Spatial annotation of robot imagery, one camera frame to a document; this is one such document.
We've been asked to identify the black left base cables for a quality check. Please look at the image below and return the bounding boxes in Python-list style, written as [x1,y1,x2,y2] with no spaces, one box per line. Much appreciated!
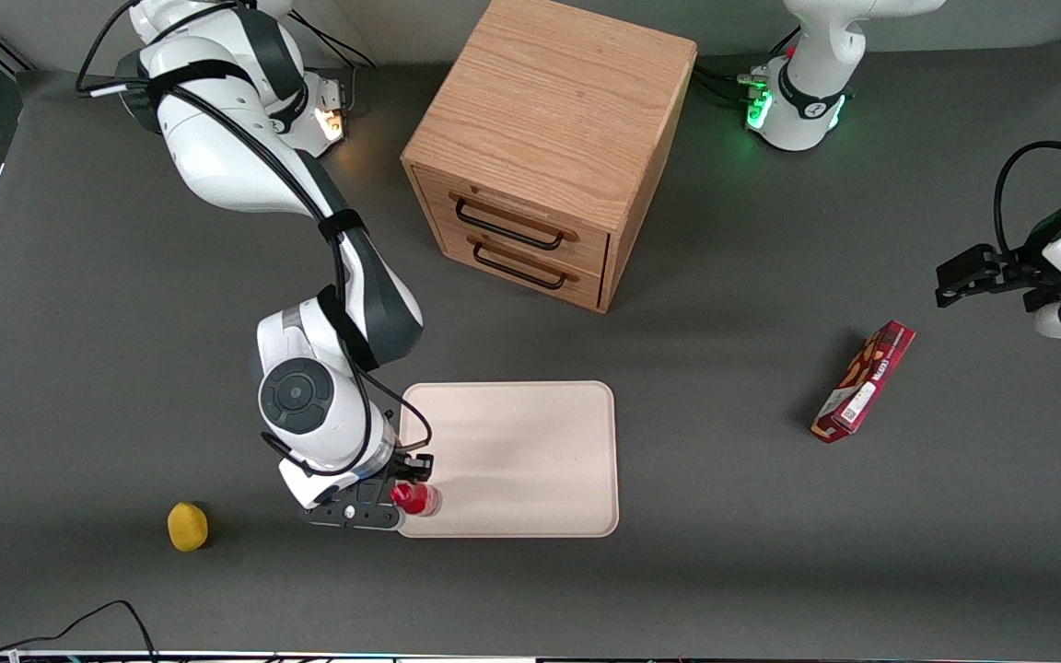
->
[692,28,803,107]

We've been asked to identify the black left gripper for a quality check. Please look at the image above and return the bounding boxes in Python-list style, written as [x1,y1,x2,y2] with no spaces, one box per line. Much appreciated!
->
[935,241,1061,312]

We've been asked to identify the red snack box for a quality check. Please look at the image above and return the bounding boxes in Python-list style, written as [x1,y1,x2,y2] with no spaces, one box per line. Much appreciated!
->
[810,320,917,445]

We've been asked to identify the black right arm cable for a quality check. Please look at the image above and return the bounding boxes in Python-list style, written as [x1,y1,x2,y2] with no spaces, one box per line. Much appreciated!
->
[75,0,436,480]

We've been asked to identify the wooden drawer with long handle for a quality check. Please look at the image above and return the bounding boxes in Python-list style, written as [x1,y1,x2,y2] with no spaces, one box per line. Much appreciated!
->
[414,169,612,275]

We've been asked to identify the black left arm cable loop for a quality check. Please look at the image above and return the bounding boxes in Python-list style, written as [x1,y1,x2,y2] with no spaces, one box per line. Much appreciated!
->
[993,140,1061,268]

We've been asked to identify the yellow lemon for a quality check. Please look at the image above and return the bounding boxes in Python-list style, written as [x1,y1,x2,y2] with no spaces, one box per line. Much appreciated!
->
[167,501,210,553]

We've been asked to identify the black velcro cable strap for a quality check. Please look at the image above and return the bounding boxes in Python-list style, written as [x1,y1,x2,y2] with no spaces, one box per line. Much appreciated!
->
[317,209,367,242]

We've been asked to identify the short black drawer handle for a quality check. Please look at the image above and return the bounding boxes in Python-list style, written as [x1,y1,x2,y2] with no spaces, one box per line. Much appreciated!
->
[472,238,570,292]

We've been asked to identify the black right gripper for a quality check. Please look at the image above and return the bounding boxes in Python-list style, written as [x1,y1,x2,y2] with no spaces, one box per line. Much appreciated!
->
[383,452,437,491]

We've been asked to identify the long black drawer handle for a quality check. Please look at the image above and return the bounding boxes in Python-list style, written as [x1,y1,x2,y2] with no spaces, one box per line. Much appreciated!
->
[454,197,566,252]

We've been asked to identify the black base cables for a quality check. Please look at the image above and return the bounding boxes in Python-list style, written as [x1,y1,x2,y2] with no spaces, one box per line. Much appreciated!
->
[291,9,380,116]
[692,28,803,107]

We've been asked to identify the beige plastic tray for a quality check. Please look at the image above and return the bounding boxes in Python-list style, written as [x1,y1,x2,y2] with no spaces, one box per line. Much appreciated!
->
[392,380,621,540]

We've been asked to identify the black right base cables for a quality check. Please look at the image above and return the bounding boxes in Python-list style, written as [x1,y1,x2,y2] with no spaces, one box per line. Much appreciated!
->
[291,9,380,116]

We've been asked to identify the black cable at table edge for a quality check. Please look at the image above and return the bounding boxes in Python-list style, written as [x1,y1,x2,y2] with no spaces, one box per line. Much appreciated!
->
[0,599,159,663]

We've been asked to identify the black right camera mount plate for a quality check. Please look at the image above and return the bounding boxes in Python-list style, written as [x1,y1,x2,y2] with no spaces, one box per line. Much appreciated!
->
[298,495,405,533]

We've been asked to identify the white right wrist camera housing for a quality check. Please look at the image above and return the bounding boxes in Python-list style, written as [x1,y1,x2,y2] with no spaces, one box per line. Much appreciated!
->
[277,456,354,511]

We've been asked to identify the wooden two-drawer cabinet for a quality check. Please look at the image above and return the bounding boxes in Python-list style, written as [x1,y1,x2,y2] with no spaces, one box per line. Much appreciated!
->
[400,0,699,316]

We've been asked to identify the red coke bottle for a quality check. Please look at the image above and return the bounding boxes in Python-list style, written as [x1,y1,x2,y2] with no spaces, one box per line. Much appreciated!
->
[391,481,445,518]

